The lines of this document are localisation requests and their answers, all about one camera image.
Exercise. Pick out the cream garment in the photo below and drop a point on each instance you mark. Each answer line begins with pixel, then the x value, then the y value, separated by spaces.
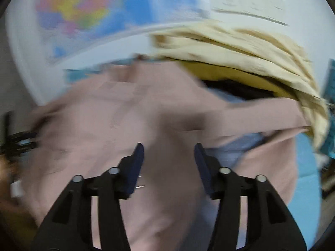
pixel 235 47

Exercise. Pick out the colourful wall map poster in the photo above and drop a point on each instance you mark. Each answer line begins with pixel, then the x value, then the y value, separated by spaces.
pixel 86 7

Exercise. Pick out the white wall socket panel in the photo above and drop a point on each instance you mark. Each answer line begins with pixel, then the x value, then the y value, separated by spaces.
pixel 248 2

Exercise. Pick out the mustard yellow garment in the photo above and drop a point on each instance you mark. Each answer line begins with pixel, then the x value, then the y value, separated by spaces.
pixel 235 74

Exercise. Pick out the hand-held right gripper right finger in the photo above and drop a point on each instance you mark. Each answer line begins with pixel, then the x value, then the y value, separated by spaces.
pixel 202 163

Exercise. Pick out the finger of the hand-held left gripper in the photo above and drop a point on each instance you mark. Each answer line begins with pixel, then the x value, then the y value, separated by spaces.
pixel 22 139

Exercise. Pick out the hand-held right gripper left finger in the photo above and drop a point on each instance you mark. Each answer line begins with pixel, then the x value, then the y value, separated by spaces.
pixel 136 163

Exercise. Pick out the teal printed cloth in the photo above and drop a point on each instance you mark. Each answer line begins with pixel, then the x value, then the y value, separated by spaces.
pixel 329 89

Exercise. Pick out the pink garment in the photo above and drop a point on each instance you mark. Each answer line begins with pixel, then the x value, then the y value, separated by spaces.
pixel 104 125

